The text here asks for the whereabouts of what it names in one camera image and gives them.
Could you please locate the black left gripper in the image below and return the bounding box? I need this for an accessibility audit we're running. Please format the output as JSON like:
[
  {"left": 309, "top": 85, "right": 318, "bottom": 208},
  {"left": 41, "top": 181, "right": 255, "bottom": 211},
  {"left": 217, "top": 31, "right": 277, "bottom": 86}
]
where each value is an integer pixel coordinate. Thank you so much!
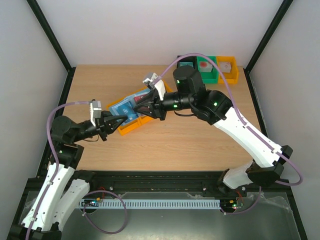
[{"left": 72, "top": 111, "right": 128, "bottom": 143}]

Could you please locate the blue card holder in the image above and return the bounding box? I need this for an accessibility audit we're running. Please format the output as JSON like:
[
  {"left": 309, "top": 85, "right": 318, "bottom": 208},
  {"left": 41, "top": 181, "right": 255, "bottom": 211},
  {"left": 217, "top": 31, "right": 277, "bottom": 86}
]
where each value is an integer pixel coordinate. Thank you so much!
[{"left": 109, "top": 89, "right": 150, "bottom": 126}]

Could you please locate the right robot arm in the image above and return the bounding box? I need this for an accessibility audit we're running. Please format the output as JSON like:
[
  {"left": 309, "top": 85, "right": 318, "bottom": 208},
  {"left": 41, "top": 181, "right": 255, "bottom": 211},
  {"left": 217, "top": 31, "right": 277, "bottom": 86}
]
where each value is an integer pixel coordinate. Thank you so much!
[{"left": 133, "top": 65, "right": 293, "bottom": 196}]

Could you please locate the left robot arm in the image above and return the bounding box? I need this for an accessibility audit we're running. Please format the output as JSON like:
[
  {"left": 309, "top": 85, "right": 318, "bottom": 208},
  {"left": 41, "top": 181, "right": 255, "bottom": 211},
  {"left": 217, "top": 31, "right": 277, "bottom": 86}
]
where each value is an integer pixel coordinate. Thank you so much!
[{"left": 8, "top": 111, "right": 128, "bottom": 240}]

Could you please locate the red credit card stack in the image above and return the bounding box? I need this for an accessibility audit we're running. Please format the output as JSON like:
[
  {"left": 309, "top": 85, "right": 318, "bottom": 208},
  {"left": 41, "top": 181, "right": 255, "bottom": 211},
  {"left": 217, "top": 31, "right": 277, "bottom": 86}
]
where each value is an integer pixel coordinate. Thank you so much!
[{"left": 133, "top": 94, "right": 146, "bottom": 104}]

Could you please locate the yellow bin with red cards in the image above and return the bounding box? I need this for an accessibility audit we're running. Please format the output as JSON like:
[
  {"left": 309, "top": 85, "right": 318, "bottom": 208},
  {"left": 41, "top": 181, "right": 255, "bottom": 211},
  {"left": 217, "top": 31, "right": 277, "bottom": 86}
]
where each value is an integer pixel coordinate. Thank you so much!
[{"left": 138, "top": 114, "right": 155, "bottom": 125}]

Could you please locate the yellow bin with blue cards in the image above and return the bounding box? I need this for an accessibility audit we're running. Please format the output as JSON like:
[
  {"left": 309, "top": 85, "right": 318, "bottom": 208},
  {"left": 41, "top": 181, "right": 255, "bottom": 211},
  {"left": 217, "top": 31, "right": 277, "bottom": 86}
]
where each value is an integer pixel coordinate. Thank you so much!
[{"left": 162, "top": 79, "right": 173, "bottom": 93}]

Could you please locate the teal card deck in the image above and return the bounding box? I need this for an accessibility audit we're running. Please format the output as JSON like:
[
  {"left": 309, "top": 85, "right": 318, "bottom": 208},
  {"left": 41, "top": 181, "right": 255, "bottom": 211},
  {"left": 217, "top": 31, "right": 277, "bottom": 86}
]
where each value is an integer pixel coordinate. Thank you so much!
[{"left": 179, "top": 61, "right": 194, "bottom": 68}]

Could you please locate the grey card deck in green bin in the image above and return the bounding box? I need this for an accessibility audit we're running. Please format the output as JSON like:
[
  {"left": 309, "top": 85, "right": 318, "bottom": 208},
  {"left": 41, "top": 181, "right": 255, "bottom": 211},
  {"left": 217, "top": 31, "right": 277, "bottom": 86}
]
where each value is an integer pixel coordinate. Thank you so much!
[{"left": 198, "top": 61, "right": 213, "bottom": 73}]

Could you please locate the black storage bin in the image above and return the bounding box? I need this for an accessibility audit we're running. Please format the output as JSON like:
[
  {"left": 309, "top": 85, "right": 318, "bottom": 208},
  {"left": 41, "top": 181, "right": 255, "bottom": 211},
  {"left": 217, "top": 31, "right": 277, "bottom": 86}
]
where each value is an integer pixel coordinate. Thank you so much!
[{"left": 176, "top": 56, "right": 198, "bottom": 70}]

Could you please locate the green storage bin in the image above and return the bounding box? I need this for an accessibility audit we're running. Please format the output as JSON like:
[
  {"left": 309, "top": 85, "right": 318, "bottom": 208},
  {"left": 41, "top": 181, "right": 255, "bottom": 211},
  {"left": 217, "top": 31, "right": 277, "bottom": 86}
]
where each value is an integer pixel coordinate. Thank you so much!
[{"left": 196, "top": 56, "right": 219, "bottom": 84}]

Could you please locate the grey deck in orange bin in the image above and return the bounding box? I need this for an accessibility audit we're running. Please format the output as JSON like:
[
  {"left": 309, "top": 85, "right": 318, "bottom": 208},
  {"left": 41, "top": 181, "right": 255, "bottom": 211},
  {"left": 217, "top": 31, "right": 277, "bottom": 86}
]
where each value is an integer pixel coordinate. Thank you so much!
[{"left": 219, "top": 61, "right": 232, "bottom": 74}]

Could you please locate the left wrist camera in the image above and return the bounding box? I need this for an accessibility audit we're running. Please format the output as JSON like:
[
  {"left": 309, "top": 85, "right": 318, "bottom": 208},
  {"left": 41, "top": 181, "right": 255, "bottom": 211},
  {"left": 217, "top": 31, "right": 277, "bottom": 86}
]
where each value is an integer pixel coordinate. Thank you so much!
[{"left": 89, "top": 99, "right": 102, "bottom": 127}]

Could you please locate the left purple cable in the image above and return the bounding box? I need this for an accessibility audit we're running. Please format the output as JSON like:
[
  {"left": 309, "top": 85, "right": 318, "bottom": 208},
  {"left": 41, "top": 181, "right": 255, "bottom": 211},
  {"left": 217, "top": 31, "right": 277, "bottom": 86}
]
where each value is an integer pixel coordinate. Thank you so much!
[{"left": 24, "top": 100, "right": 128, "bottom": 240}]

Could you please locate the purple cable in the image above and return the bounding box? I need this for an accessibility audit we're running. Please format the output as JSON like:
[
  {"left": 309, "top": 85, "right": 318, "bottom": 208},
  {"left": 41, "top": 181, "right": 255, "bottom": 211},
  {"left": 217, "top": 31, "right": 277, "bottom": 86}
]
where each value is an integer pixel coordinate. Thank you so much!
[
  {"left": 156, "top": 52, "right": 304, "bottom": 216},
  {"left": 24, "top": 100, "right": 128, "bottom": 240}
]

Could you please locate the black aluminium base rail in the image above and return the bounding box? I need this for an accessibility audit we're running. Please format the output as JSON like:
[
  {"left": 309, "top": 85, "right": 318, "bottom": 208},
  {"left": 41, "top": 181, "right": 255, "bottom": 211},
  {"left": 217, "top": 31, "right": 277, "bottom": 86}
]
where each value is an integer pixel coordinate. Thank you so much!
[{"left": 23, "top": 170, "right": 292, "bottom": 198}]

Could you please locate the light blue cable duct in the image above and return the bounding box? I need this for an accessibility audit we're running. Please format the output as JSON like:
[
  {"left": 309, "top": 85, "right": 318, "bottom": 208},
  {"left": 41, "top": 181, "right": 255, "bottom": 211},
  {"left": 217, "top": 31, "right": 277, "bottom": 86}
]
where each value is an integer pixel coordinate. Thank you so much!
[{"left": 78, "top": 199, "right": 221, "bottom": 210}]

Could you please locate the black frame post left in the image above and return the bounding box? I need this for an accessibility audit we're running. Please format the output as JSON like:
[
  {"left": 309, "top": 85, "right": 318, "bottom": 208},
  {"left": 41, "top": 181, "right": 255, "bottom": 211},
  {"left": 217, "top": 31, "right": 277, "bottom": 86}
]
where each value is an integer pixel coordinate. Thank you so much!
[{"left": 26, "top": 0, "right": 76, "bottom": 75}]

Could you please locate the black frame post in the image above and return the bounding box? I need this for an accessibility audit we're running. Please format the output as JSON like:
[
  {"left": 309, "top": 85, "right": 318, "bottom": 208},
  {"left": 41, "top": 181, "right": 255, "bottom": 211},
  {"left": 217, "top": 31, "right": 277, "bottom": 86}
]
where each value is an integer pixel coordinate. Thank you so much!
[
  {"left": 244, "top": 0, "right": 294, "bottom": 75},
  {"left": 26, "top": 0, "right": 76, "bottom": 75}
]

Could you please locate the black frame post right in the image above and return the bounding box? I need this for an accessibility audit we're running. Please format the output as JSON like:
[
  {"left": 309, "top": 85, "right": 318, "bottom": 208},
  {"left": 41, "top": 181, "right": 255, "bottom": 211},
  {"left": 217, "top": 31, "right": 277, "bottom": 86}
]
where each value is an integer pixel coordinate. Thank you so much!
[{"left": 244, "top": 0, "right": 294, "bottom": 75}]

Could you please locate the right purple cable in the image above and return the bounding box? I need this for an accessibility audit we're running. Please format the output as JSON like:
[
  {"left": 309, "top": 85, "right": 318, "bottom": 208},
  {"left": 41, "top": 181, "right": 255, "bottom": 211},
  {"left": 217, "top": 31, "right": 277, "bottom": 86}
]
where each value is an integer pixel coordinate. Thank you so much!
[{"left": 156, "top": 52, "right": 304, "bottom": 216}]

